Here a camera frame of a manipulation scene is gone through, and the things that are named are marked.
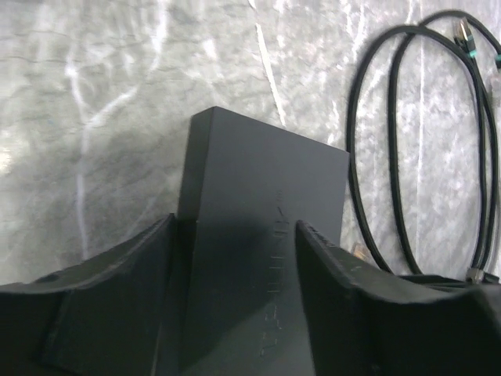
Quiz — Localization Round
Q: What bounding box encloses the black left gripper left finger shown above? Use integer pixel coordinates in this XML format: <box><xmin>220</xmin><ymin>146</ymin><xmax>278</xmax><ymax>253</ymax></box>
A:
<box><xmin>1</xmin><ymin>215</ymin><xmax>176</xmax><ymax>375</ymax></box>

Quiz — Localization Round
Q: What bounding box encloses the black ethernet cable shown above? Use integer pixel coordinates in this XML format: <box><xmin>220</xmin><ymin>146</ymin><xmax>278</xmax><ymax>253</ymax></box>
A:
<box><xmin>346</xmin><ymin>9</ymin><xmax>501</xmax><ymax>284</ymax></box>

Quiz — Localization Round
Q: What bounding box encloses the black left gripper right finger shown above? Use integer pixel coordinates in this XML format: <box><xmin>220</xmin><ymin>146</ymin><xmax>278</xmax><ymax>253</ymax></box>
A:
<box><xmin>295</xmin><ymin>222</ymin><xmax>500</xmax><ymax>375</ymax></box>

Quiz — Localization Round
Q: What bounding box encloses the black network switch box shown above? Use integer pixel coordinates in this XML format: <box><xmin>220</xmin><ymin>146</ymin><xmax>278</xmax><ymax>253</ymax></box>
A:
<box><xmin>161</xmin><ymin>107</ymin><xmax>349</xmax><ymax>375</ymax></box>

